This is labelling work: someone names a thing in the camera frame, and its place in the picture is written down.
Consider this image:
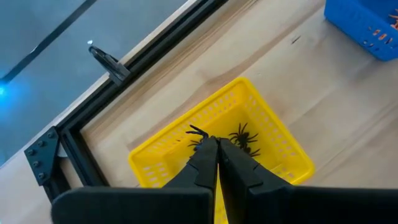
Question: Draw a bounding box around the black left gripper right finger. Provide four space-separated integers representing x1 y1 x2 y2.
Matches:
219 138 398 224

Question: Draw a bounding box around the black plastic spider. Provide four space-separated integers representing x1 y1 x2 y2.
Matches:
228 123 259 147
186 139 203 152
185 124 210 141
244 146 262 158

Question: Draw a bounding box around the black aluminium table frame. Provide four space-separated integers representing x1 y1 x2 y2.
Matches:
24 0 231 203

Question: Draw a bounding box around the black table clamp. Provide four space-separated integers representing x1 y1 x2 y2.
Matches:
88 45 131 86

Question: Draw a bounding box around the yellow plastic basket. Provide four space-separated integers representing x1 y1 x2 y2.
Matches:
127 77 315 224

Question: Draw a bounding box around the blue plastic basket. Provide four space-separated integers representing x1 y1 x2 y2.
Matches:
323 0 398 62

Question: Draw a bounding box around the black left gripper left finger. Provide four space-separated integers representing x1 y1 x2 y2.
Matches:
51 136 219 224

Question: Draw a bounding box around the orange plastic spider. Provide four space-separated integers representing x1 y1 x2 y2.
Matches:
388 12 398 30

